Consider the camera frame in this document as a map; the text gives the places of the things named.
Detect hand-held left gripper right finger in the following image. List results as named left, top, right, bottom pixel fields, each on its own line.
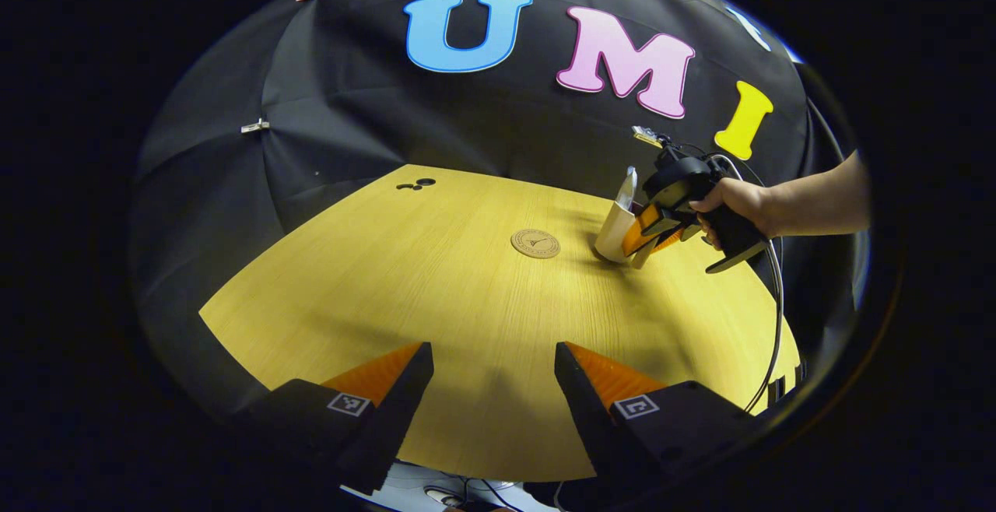
left=554, top=342, right=767, bottom=497

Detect wooden desktop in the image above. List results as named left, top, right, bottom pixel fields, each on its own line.
left=198, top=164, right=802, bottom=483

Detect round cork coaster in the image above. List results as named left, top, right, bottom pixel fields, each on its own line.
left=510, top=229, right=561, bottom=259

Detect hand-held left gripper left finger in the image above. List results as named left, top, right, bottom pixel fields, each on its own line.
left=233, top=342, right=435, bottom=496

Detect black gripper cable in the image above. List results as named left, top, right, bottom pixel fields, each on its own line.
left=704, top=153, right=784, bottom=413

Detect beige cup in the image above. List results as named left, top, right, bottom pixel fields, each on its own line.
left=594, top=199, right=656, bottom=269

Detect white object with cables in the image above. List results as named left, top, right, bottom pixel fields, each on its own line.
left=341, top=461, right=561, bottom=512

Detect black backdrop cloth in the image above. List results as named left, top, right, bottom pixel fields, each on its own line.
left=128, top=0, right=864, bottom=419

